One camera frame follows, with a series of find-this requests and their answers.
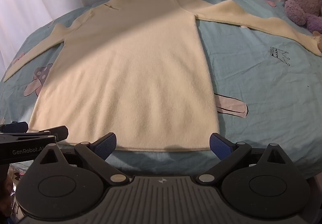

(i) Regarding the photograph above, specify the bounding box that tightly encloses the cream knit sweater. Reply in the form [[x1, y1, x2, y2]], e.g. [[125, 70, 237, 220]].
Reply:
[[2, 0, 322, 153]]

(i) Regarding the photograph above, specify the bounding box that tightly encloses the beige plush toy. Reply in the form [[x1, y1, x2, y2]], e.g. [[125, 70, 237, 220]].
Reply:
[[312, 31, 322, 51]]

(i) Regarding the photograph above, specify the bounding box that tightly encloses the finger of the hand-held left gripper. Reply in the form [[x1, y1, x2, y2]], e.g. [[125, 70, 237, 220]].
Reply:
[[0, 125, 69, 142], [0, 122, 29, 134]]

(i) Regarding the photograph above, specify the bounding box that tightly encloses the light blue printed bed sheet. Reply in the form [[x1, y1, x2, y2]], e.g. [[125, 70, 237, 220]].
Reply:
[[0, 0, 322, 179]]

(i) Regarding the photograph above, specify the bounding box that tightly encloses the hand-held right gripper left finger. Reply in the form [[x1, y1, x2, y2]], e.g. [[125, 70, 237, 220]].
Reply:
[[34, 132, 130, 185]]

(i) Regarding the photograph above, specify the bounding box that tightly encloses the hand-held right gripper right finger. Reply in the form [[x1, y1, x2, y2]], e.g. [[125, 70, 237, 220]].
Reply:
[[197, 133, 287, 185]]

